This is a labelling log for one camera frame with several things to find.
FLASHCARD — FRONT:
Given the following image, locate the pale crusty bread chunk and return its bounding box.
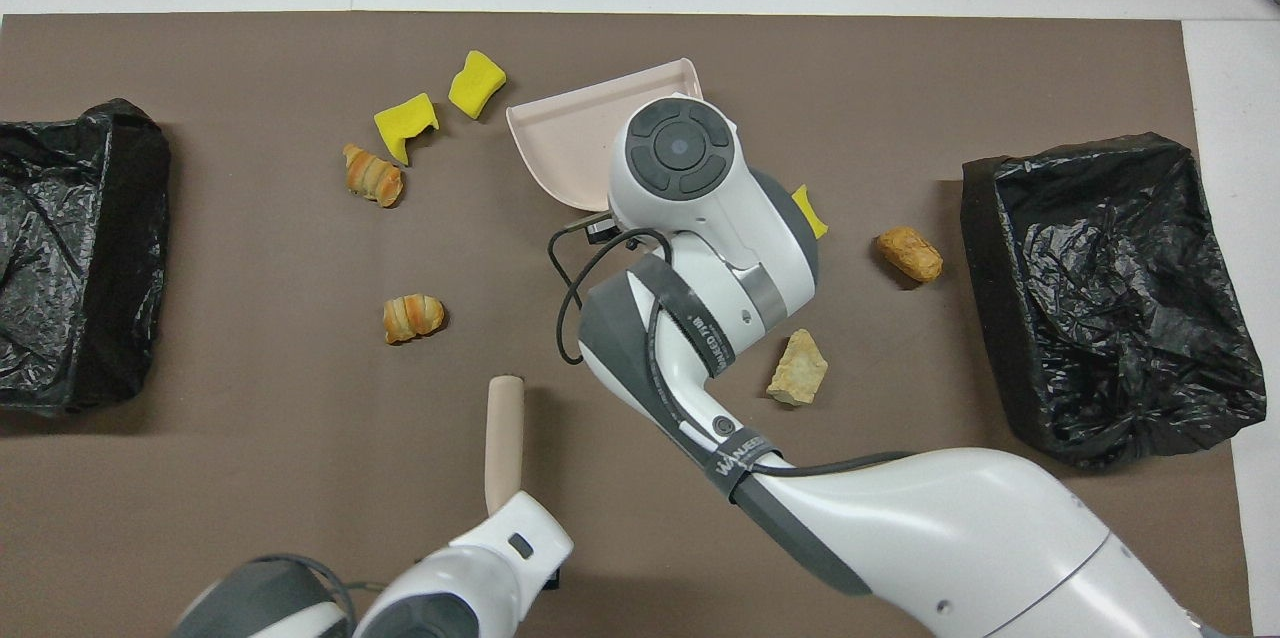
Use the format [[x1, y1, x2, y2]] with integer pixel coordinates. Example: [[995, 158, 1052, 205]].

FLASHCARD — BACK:
[[766, 328, 830, 408]]

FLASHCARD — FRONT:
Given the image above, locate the small golden croissant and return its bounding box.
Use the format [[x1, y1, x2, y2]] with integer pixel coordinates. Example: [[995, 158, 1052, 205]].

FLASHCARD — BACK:
[[382, 292, 447, 346], [342, 142, 406, 210]]

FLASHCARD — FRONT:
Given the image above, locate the yellow sponge piece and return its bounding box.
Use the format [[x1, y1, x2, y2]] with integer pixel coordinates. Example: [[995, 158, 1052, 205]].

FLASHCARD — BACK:
[[373, 92, 441, 167], [447, 49, 508, 121], [790, 184, 830, 241]]

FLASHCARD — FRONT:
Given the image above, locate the brown bread roll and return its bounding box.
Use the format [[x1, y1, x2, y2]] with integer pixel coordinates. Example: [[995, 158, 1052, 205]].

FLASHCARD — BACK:
[[877, 226, 945, 285]]

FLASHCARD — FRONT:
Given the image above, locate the brown paper table mat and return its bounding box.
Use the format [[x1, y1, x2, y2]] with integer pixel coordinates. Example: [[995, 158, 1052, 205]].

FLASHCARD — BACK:
[[0, 11, 1256, 638]]

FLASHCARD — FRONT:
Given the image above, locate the black bag lined bin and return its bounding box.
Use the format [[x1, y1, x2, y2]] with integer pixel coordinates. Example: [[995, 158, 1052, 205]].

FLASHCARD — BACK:
[[0, 98, 173, 416], [960, 131, 1268, 469]]

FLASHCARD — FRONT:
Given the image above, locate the beige plastic dustpan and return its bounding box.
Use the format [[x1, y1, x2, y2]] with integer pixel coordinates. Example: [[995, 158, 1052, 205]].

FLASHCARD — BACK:
[[505, 58, 706, 214]]

